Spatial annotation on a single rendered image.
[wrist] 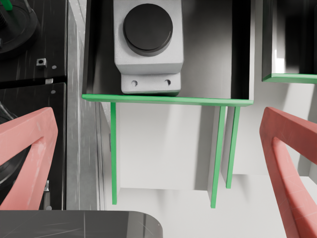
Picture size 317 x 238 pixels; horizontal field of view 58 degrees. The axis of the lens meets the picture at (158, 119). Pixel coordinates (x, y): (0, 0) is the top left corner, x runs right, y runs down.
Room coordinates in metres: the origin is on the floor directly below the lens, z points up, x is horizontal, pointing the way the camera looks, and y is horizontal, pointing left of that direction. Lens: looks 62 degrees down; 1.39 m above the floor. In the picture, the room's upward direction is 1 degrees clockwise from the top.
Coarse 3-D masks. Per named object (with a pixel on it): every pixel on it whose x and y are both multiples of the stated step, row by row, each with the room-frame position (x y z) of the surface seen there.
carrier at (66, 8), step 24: (0, 0) 0.45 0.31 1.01; (24, 0) 0.45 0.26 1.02; (48, 0) 0.51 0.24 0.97; (0, 24) 0.40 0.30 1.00; (24, 24) 0.41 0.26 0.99; (48, 24) 0.44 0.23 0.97; (0, 48) 0.35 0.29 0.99; (24, 48) 0.37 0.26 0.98; (48, 48) 0.37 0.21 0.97; (0, 72) 0.31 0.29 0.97; (24, 72) 0.31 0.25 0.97; (48, 72) 0.32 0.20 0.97
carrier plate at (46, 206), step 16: (0, 96) 0.26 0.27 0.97; (16, 96) 0.26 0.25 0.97; (32, 96) 0.26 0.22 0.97; (48, 96) 0.26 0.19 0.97; (64, 96) 0.27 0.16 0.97; (16, 112) 0.23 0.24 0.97; (64, 112) 0.23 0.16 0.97; (64, 128) 0.20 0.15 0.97; (64, 144) 0.18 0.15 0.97; (64, 160) 0.15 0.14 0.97; (48, 176) 0.12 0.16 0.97; (64, 176) 0.13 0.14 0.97; (0, 192) 0.10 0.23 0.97; (64, 192) 0.10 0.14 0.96; (48, 208) 0.08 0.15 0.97; (64, 208) 0.08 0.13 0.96
